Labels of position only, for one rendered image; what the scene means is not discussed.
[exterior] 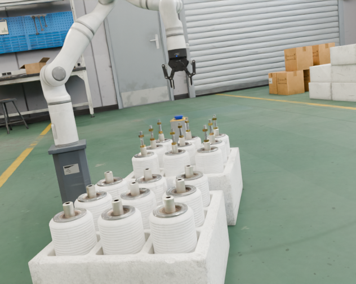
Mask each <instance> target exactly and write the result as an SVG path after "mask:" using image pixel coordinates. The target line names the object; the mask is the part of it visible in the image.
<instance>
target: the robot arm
mask: <svg viewBox="0 0 356 284"><path fill-rule="evenodd" d="M126 1H127V2H129V3H130V4H132V5H134V6H136V7H139V8H143V9H146V10H153V11H160V13H161V17H162V20H163V23H164V25H165V31H166V39H167V51H168V59H169V62H168V64H162V69H163V73H164V77H165V79H169V80H170V85H171V88H172V89H175V85H174V81H173V77H174V74H175V72H179V71H185V72H186V74H187V75H188V77H189V78H188V80H189V87H191V86H192V85H193V81H192V76H194V75H195V74H196V62H195V60H188V57H187V53H186V49H187V48H189V44H188V43H185V38H184V32H183V25H182V22H181V21H180V20H179V19H178V17H177V14H178V13H179V12H180V11H181V10H182V8H183V3H182V1H181V0H126ZM117 2H118V0H98V3H97V5H96V7H95V8H94V10H93V11H92V12H90V13H89V14H86V15H83V16H81V17H79V18H78V19H77V20H76V21H75V22H74V23H73V25H72V26H71V28H70V29H69V31H68V33H67V35H66V38H65V42H64V45H63V47H62V49H61V51H60V53H59V54H58V55H57V57H56V58H55V59H54V61H53V62H52V63H51V64H47V65H45V66H44V67H43V68H42V69H41V71H40V79H41V85H42V89H43V93H44V97H45V99H46V100H47V105H48V109H49V113H50V118H51V123H52V125H51V127H52V133H53V136H54V141H55V147H56V148H59V147H68V146H72V145H76V144H78V143H79V138H78V134H77V128H76V124H75V119H74V113H73V107H72V102H71V98H70V95H69V94H68V93H67V91H66V89H65V85H64V84H65V83H66V82H67V80H68V78H69V76H70V74H71V72H72V70H73V68H74V66H75V64H76V62H77V60H78V59H79V57H80V56H81V55H82V53H83V52H84V50H85V49H86V47H87V46H88V44H89V43H90V41H91V40H92V38H93V36H94V35H95V33H96V31H97V30H98V28H99V26H100V25H101V23H102V22H103V21H104V19H105V18H106V17H107V15H108V14H109V13H110V11H111V10H112V9H113V8H114V6H115V5H116V4H117ZM189 63H190V64H191V65H192V67H193V72H192V73H190V71H189V70H188V68H187V66H188V64H189ZM168 66H169V67H170V68H171V69H172V70H171V74H170V76H168V73H167V68H168Z"/></svg>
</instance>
